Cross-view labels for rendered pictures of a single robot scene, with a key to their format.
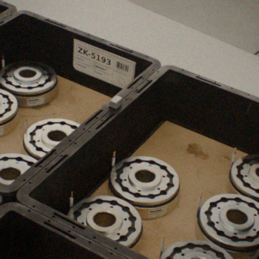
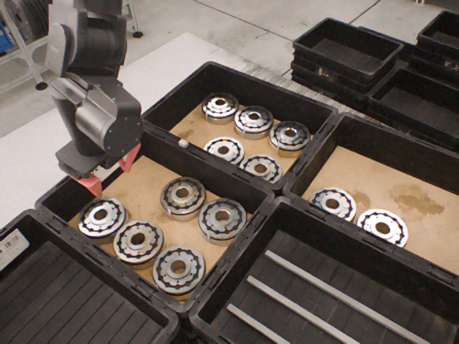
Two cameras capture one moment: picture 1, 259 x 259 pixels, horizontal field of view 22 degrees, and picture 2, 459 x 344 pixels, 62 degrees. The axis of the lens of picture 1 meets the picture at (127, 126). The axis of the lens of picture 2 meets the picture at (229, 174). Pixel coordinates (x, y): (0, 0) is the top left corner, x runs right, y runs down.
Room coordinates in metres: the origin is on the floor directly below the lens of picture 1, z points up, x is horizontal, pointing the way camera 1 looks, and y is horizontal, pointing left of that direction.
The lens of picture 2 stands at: (0.60, 0.60, 1.54)
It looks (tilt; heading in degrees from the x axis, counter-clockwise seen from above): 50 degrees down; 280
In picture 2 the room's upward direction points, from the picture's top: 3 degrees counter-clockwise
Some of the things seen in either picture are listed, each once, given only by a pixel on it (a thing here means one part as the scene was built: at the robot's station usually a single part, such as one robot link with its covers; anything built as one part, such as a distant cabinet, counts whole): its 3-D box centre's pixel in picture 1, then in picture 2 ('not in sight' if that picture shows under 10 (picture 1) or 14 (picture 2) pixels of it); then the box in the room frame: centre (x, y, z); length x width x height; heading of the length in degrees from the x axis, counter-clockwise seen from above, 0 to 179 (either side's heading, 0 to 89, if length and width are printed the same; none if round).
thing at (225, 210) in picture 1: (236, 217); (253, 117); (0.65, -0.16, 0.86); 0.05 x 0.05 x 0.01
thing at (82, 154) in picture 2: not in sight; (91, 132); (0.85, 0.24, 1.17); 0.10 x 0.07 x 0.07; 62
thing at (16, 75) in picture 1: (27, 74); (100, 215); (0.95, 0.18, 0.86); 0.05 x 0.05 x 0.01
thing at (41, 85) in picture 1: (27, 77); (101, 216); (0.95, 0.18, 0.86); 0.10 x 0.10 x 0.01
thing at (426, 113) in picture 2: not in sight; (413, 128); (-0.04, -0.76, 0.31); 0.40 x 0.30 x 0.34; 145
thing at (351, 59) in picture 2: not in sight; (338, 84); (0.30, -0.99, 0.37); 0.40 x 0.30 x 0.45; 145
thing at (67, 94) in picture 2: not in sight; (80, 101); (0.84, 0.24, 1.23); 0.07 x 0.06 x 0.07; 144
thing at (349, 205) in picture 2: not in sight; (331, 205); (0.46, 0.10, 0.86); 0.10 x 0.10 x 0.01
